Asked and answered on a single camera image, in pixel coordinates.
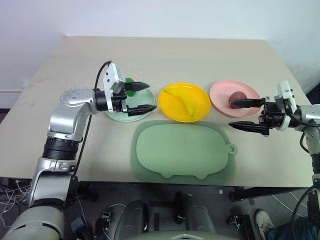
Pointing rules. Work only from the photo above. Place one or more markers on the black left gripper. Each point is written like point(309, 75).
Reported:
point(118, 101)

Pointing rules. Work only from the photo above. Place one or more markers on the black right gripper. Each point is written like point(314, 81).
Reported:
point(272, 115)

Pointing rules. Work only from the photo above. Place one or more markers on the green toy fruit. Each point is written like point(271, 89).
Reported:
point(129, 80)

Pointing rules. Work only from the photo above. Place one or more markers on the dark red toy fruit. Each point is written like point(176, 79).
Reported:
point(238, 96)

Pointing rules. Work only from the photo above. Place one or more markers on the yellow toy banana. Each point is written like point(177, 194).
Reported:
point(182, 98)

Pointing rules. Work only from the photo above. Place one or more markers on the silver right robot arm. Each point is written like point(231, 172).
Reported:
point(310, 115)

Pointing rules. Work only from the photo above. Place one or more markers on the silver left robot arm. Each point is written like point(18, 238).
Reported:
point(67, 117)

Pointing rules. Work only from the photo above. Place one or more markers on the mint green plate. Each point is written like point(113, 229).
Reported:
point(140, 100)

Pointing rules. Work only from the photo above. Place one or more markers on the pink plate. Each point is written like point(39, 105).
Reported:
point(222, 92)

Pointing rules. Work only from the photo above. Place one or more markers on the yellow plate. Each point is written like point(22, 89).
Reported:
point(200, 100)

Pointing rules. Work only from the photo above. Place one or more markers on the green pig-shaped silicone mat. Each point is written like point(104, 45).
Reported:
point(180, 150)

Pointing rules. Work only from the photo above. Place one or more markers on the white sneaker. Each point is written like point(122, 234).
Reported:
point(263, 221)

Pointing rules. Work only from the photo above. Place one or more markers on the dark grey rounded shape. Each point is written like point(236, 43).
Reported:
point(200, 220)
point(132, 220)

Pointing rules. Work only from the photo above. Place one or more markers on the blue jeans leg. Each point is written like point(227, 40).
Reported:
point(287, 231)

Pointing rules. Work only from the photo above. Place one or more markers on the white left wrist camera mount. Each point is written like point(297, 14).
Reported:
point(111, 77)

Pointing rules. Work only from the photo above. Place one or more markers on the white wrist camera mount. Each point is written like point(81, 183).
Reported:
point(285, 95)
point(111, 77)

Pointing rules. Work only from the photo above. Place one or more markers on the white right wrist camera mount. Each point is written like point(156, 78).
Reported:
point(285, 95)

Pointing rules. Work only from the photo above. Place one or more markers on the black table frame bar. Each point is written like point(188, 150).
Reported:
point(265, 193)

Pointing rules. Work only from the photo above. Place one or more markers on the black upright post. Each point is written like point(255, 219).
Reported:
point(180, 206)

